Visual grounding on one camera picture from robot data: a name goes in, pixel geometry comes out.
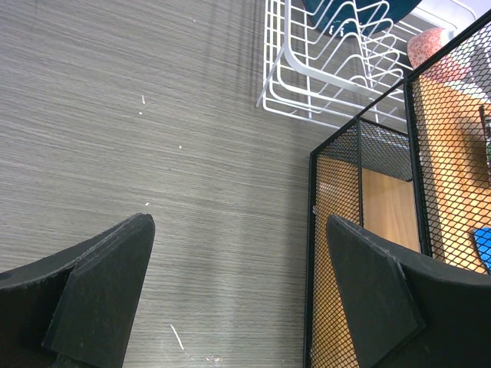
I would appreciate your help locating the dark blue leaf plate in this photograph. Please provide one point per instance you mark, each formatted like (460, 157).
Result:
(364, 16)

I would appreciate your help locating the blue candy bag long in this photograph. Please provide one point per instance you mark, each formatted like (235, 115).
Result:
(482, 239)

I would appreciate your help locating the purple candy bag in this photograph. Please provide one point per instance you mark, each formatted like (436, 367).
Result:
(485, 121)

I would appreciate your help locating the pink patterned bowl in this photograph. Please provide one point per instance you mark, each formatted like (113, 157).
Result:
(421, 47)

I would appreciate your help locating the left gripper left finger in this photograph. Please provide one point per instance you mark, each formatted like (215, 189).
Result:
(76, 307)

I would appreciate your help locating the white wire dish rack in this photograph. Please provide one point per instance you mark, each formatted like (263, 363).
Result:
(324, 79)

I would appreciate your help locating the black wire wooden shelf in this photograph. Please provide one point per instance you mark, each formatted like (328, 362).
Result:
(425, 187)

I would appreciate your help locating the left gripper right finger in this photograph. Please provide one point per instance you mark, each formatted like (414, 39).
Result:
(405, 309)

